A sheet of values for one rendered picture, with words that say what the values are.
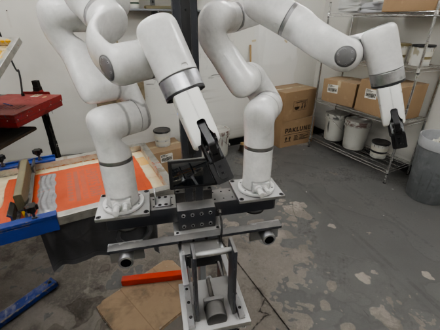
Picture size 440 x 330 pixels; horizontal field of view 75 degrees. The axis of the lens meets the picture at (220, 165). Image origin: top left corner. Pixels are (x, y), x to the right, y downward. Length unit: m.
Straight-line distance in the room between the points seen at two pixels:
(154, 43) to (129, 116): 0.34
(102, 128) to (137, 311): 1.49
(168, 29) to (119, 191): 0.52
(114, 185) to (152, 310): 1.31
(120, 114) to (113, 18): 0.24
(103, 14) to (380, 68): 0.62
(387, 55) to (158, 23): 0.52
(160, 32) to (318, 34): 0.38
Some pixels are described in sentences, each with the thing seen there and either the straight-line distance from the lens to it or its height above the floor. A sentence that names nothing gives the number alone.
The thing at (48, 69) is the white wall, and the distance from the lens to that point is 3.38.
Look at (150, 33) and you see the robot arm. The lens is 0.52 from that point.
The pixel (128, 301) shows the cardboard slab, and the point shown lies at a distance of 2.14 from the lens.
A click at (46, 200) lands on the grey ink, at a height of 0.96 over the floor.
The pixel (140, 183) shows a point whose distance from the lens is 1.43.
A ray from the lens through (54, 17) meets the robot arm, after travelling 0.87.
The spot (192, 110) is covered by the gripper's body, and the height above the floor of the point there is 1.52.
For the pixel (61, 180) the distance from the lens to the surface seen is 1.60.
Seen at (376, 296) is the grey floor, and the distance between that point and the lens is 2.35.
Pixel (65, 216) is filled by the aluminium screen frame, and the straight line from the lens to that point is 1.25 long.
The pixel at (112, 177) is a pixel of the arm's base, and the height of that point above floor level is 1.26.
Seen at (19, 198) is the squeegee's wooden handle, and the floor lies 1.04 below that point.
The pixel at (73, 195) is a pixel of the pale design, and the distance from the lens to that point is 1.44.
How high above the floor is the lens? 1.66
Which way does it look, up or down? 27 degrees down
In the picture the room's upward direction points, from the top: straight up
